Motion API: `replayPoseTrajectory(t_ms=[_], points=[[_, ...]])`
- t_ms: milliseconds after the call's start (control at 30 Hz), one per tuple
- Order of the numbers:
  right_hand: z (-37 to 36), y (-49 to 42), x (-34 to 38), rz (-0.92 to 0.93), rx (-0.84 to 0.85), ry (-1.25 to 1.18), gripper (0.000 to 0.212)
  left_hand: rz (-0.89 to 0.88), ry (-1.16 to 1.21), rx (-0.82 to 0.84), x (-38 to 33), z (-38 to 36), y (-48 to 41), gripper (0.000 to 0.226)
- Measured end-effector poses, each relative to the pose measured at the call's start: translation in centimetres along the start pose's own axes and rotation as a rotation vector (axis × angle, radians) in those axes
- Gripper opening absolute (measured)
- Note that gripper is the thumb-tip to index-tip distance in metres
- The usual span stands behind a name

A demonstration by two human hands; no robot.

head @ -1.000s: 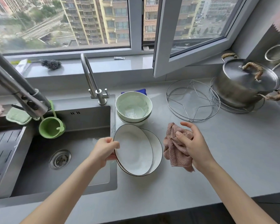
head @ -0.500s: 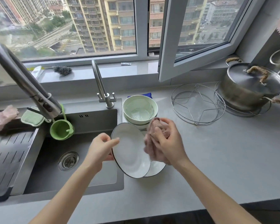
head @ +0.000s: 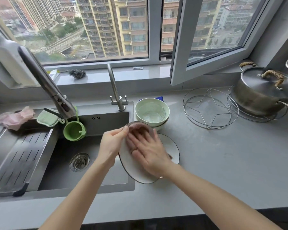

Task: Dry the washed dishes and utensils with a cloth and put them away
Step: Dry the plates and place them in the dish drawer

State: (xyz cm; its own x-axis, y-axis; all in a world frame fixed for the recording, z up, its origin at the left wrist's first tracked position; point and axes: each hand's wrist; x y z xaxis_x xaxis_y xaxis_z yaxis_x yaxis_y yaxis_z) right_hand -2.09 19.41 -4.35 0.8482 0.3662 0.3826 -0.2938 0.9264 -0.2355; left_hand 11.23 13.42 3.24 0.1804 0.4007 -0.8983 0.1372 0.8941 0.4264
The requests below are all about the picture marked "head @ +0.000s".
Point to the steel slotted drain tray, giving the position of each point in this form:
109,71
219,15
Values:
16,160

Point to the white pump soap dispenser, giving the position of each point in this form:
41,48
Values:
9,59

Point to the stainless steel pot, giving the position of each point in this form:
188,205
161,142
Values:
252,102

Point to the green silicone cup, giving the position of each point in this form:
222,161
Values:
73,130

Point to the person's left forearm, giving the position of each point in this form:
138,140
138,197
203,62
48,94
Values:
79,198

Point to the steel pot lid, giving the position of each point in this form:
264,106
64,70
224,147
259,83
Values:
256,81

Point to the pink rubber glove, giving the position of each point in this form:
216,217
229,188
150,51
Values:
14,118

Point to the small grey sachet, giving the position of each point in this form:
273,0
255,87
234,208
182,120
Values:
138,68

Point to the stainless steel sink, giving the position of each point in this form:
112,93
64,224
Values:
105,122

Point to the dark pull-down kitchen faucet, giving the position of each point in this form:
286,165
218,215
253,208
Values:
45,81

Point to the person's right forearm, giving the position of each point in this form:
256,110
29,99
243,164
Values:
218,198

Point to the white plate dark rim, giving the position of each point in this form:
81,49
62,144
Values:
171,148
129,167

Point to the grey window frame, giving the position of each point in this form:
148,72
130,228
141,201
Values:
154,33

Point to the white plastic packet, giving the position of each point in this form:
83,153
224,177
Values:
54,74

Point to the person's left hand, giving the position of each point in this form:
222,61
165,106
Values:
110,148

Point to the yellow apartment building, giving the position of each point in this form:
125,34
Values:
124,26

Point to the sink drain strainer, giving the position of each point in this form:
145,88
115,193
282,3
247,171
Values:
79,162

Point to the pink dish cloth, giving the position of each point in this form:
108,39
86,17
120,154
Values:
140,128

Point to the small steel drinking faucet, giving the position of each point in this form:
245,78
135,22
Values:
114,86

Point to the steel wool scrubber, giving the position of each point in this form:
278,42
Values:
77,74

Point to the pale green bowl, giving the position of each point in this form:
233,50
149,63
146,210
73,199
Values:
138,110
160,128

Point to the green sponge pad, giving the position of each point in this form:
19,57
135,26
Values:
48,118

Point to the blue cloth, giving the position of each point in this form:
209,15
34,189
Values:
159,98

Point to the person's right hand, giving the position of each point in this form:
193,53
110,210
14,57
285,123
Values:
151,153

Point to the open grey window sash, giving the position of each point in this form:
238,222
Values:
182,45

